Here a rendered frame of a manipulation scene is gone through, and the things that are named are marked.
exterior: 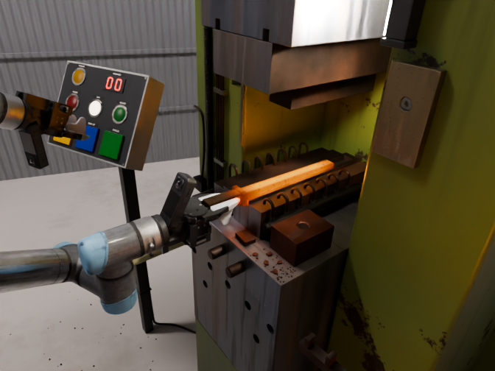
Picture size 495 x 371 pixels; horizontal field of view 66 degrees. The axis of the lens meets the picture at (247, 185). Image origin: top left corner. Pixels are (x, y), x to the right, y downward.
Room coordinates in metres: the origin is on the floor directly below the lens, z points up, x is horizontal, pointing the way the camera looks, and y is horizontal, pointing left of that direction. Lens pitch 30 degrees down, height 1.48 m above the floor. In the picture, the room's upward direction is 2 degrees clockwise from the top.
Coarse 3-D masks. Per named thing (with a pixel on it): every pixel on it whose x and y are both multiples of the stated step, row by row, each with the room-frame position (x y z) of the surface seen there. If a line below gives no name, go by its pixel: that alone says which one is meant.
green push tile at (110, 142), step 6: (108, 132) 1.05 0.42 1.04; (102, 138) 1.05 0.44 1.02; (108, 138) 1.04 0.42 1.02; (114, 138) 1.03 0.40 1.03; (120, 138) 1.02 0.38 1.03; (102, 144) 1.04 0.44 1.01; (108, 144) 1.03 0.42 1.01; (114, 144) 1.02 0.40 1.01; (120, 144) 1.02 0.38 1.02; (102, 150) 1.03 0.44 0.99; (108, 150) 1.02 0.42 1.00; (114, 150) 1.01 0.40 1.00; (120, 150) 1.01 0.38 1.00; (108, 156) 1.01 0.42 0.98; (114, 156) 1.00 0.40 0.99
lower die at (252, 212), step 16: (288, 160) 1.03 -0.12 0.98; (304, 160) 1.02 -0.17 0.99; (320, 160) 1.02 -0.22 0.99; (352, 160) 1.01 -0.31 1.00; (240, 176) 0.92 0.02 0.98; (256, 176) 0.91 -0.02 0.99; (272, 176) 0.91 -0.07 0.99; (320, 176) 0.92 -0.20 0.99; (352, 176) 0.93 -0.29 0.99; (272, 192) 0.81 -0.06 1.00; (288, 192) 0.83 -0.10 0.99; (304, 192) 0.83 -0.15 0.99; (320, 192) 0.85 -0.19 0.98; (240, 208) 0.79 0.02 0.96; (256, 208) 0.74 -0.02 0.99; (256, 224) 0.74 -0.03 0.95
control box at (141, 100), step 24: (72, 72) 1.22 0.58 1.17; (96, 72) 1.18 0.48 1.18; (120, 72) 1.15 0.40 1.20; (96, 96) 1.14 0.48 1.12; (120, 96) 1.11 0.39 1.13; (144, 96) 1.08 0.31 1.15; (96, 120) 1.10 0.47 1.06; (144, 120) 1.07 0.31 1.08; (72, 144) 1.09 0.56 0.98; (96, 144) 1.05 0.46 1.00; (144, 144) 1.06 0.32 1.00
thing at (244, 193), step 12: (312, 168) 0.93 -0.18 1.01; (324, 168) 0.95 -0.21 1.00; (264, 180) 0.85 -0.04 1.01; (276, 180) 0.85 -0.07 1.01; (288, 180) 0.86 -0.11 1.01; (228, 192) 0.77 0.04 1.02; (240, 192) 0.77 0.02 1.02; (252, 192) 0.79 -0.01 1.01; (216, 204) 0.72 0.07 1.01; (240, 204) 0.77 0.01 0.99
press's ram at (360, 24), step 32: (224, 0) 0.85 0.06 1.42; (256, 0) 0.77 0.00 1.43; (288, 0) 0.70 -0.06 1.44; (320, 0) 0.72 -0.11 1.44; (352, 0) 0.78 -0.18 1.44; (384, 0) 0.84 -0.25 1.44; (256, 32) 0.76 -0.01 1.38; (288, 32) 0.70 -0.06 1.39; (320, 32) 0.73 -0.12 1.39; (352, 32) 0.79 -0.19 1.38
